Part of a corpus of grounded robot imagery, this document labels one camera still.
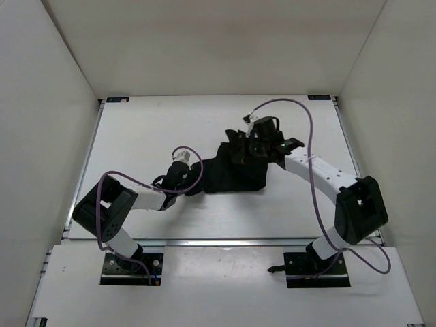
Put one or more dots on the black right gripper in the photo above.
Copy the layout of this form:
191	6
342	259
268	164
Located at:
252	137

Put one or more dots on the black pleated skirt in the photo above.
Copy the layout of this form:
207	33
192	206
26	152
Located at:
221	175

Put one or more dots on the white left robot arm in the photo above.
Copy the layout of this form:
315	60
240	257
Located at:
103	211

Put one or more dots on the right blue corner label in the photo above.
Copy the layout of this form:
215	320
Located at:
319	97

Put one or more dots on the blue corner label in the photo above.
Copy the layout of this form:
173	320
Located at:
117	99
319	97

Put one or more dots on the left blue corner label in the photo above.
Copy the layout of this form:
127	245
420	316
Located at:
117	99

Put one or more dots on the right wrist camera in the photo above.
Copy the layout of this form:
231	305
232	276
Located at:
249	120

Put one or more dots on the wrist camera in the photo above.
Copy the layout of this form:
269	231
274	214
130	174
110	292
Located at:
249	120
181	157

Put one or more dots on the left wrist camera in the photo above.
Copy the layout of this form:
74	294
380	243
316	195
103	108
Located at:
181	157

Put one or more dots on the aluminium right side rail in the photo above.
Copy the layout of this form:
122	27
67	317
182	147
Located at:
353	167

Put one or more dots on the aluminium rail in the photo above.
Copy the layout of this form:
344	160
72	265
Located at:
353	167
83	169
226	242

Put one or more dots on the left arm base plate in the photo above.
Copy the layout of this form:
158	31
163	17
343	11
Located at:
116	271

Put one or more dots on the aluminium left side rail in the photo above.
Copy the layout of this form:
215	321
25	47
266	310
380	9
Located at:
83	169

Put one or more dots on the aluminium front rail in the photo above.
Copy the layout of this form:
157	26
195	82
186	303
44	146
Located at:
226	242

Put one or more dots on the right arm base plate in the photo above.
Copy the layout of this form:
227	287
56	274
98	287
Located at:
303	272

